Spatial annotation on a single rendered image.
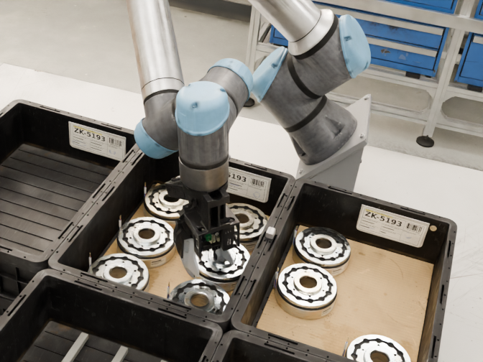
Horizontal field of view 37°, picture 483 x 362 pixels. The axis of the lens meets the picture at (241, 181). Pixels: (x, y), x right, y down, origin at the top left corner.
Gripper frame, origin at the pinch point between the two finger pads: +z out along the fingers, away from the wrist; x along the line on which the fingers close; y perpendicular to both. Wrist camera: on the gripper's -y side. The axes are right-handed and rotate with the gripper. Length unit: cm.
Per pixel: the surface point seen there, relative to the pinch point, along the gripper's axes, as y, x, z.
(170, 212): -14.1, -0.5, -1.1
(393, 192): -22, 58, 20
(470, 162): -100, 166, 97
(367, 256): 6.3, 30.3, 5.4
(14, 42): -258, 8, 75
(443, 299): 27.5, 29.0, -3.8
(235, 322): 20.0, -3.4, -7.1
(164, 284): 0.0, -7.4, 1.7
